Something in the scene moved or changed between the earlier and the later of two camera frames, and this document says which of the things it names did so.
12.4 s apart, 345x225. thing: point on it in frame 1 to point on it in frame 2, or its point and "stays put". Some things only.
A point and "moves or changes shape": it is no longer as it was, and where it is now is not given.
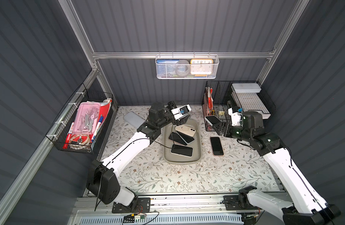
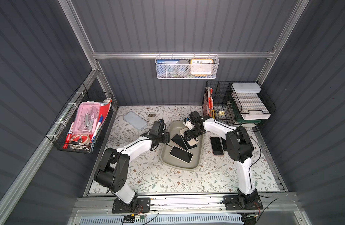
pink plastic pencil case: [86, 117] stays put
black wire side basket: [78, 126] stays put
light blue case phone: [212, 119] moves or changes shape
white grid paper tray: [246, 94] stays put
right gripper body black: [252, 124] to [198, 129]
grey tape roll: [183, 67] stays put
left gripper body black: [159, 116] to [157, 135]
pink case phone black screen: [217, 150] stays put
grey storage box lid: [133, 119] stays put
